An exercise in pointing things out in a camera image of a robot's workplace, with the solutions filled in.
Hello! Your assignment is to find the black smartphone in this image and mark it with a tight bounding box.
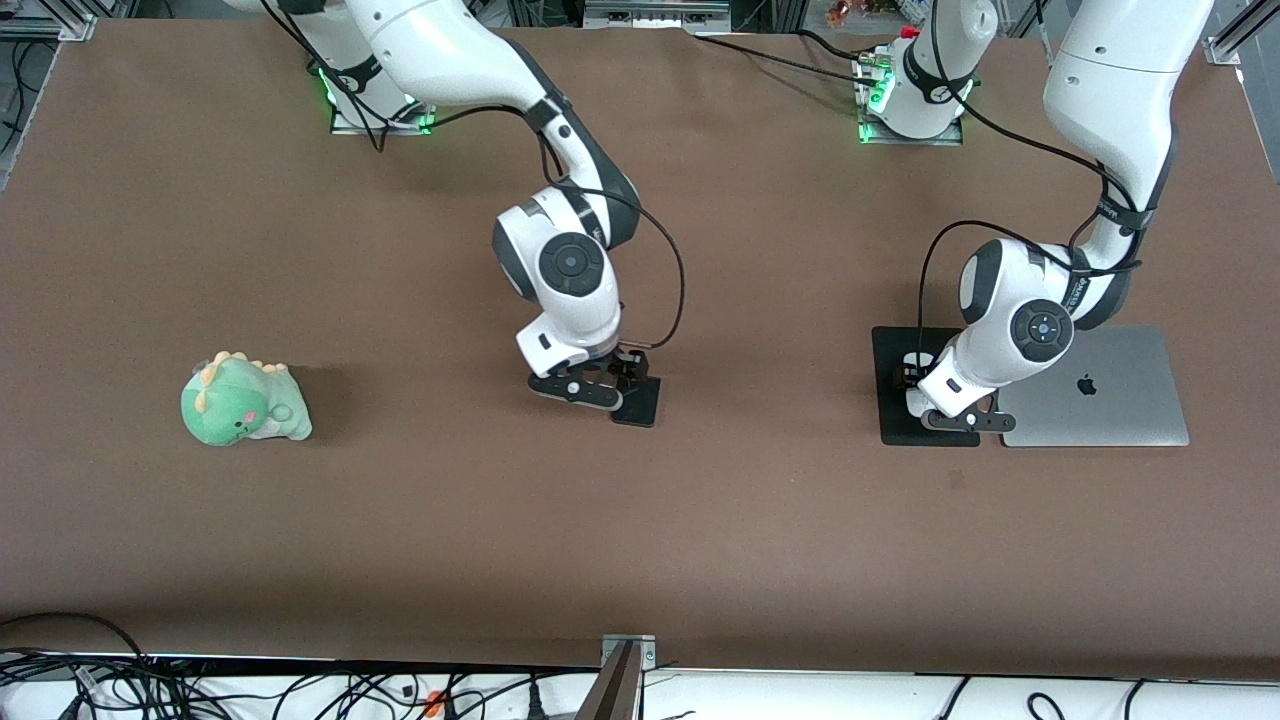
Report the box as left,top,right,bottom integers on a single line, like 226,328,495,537
610,376,663,429

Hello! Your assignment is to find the black mouse pad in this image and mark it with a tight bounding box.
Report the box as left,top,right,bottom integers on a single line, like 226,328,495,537
871,326,982,448

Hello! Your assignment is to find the silver closed laptop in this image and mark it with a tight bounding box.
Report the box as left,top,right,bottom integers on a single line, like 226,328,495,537
998,324,1191,448

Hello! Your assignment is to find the dark metal beam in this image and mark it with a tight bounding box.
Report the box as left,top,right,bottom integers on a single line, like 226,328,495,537
578,640,641,720

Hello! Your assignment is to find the grey metal box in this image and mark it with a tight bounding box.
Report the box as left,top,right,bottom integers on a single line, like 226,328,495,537
583,0,733,31

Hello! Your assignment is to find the green dinosaur plush toy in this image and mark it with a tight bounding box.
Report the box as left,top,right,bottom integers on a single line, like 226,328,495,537
180,350,313,447

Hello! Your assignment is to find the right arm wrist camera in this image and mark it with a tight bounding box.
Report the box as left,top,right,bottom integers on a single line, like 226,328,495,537
527,372,623,412

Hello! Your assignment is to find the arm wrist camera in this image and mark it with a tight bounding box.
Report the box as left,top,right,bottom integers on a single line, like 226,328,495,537
527,372,623,412
920,404,1018,434

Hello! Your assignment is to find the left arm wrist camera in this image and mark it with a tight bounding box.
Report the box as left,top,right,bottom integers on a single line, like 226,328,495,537
920,404,1018,434

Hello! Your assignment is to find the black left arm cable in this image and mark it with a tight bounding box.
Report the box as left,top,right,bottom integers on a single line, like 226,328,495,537
915,0,1146,376

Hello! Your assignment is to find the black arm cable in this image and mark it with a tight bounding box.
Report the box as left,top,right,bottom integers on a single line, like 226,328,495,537
258,0,687,353
915,0,1146,376

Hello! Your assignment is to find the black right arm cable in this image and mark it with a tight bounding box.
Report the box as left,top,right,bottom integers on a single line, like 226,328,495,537
258,0,687,353

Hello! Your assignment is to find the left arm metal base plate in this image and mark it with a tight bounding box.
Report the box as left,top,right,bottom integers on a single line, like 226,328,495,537
856,45,967,147

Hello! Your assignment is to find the small metal corner bracket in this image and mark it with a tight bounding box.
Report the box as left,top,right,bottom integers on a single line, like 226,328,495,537
600,634,658,669

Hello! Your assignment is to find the black cable across table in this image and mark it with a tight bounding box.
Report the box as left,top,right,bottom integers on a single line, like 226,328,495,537
690,30,891,91

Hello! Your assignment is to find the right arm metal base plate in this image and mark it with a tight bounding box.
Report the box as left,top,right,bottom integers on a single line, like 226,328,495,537
328,95,437,137

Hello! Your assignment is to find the aluminium frame profile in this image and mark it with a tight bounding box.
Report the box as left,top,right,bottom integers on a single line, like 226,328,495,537
0,0,98,43
1205,0,1280,66

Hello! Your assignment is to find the black looped floor cable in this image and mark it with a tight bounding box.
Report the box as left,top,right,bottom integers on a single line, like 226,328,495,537
0,612,151,691

